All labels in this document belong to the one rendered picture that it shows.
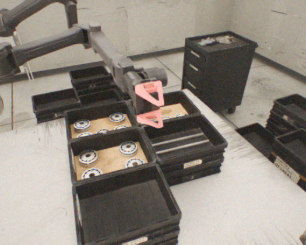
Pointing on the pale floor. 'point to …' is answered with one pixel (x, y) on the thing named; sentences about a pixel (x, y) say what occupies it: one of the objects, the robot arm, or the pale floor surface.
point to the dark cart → (217, 70)
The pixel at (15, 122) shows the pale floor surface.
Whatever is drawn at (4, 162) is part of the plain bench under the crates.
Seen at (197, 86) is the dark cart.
